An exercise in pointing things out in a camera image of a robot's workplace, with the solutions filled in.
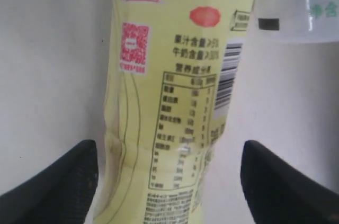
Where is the yellow label bottle red cap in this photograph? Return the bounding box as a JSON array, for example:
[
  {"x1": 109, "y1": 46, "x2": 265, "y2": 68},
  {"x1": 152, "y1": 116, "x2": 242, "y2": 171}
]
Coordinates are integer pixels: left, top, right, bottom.
[{"x1": 94, "y1": 0, "x2": 253, "y2": 223}]

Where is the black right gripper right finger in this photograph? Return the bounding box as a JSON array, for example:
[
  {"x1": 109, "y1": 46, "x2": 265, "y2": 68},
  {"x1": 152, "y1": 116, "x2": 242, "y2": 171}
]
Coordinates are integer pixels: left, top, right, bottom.
[{"x1": 241, "y1": 140, "x2": 338, "y2": 223}]

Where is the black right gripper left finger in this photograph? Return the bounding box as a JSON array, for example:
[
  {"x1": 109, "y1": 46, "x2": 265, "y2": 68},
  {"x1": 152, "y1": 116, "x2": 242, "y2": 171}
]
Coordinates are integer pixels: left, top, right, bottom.
[{"x1": 1, "y1": 140, "x2": 97, "y2": 223}]

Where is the white bottle green leaf label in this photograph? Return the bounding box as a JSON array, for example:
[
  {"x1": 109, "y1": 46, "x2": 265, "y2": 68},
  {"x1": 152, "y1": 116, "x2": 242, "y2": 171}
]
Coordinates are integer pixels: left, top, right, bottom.
[{"x1": 252, "y1": 0, "x2": 338, "y2": 43}]

